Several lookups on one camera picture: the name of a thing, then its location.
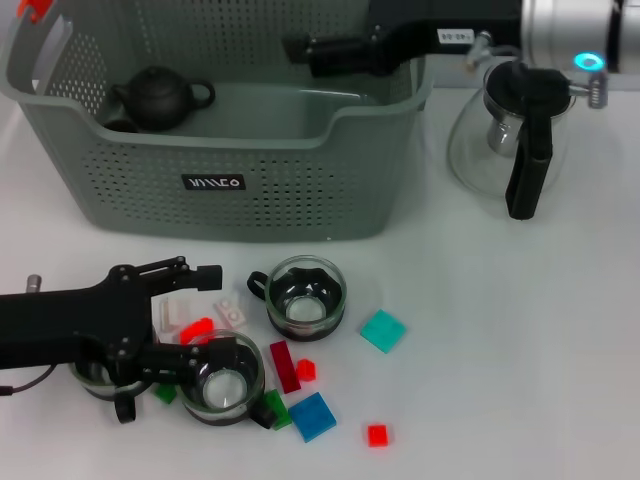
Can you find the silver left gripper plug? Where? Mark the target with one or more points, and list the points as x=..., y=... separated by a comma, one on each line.
x=35, y=282

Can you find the blue square building brick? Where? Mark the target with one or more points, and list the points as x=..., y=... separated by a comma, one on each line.
x=311, y=416

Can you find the clear building brick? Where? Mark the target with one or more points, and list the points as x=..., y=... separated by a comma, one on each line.
x=172, y=315
x=231, y=312

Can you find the green building brick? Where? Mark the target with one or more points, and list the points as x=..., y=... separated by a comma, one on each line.
x=166, y=394
x=280, y=407

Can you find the glass teacup with black base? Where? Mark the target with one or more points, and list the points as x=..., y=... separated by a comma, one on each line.
x=125, y=411
x=225, y=395
x=300, y=315

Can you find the red building brick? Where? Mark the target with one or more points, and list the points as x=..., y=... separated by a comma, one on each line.
x=196, y=330

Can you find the small red sloped brick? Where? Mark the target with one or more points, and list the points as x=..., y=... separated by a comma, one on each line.
x=306, y=371

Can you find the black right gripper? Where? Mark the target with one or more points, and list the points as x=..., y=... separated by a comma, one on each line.
x=410, y=30

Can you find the dark red long brick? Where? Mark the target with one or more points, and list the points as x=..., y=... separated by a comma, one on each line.
x=286, y=367

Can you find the teal square building brick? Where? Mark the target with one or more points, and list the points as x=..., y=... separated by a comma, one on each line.
x=382, y=330

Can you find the small red square brick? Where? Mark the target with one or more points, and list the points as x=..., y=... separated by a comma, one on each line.
x=378, y=436

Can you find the dark clay teapot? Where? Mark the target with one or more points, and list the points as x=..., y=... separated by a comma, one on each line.
x=155, y=100

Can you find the grey perforated storage bin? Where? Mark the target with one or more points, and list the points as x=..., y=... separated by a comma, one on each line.
x=250, y=200

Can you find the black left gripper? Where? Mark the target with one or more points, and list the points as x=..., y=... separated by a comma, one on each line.
x=75, y=320

